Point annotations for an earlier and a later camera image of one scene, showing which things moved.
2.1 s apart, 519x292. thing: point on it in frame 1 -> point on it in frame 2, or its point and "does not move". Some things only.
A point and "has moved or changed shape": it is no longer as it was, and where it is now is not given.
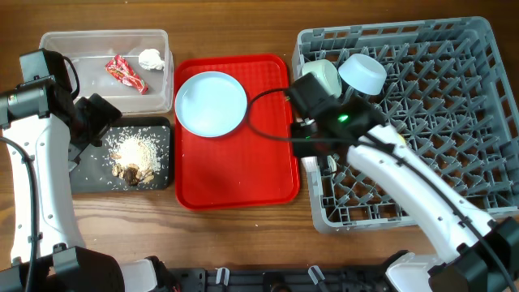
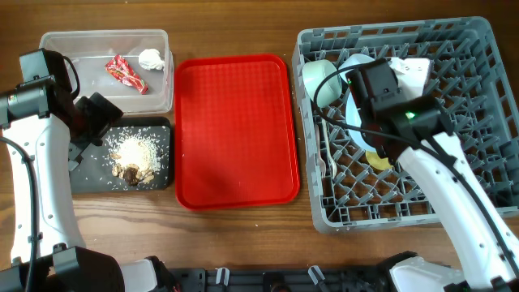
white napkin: [150, 58] does not move
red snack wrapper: [118, 67] does not move
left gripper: [103, 115] does not move
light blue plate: [211, 104] has moved or changed shape
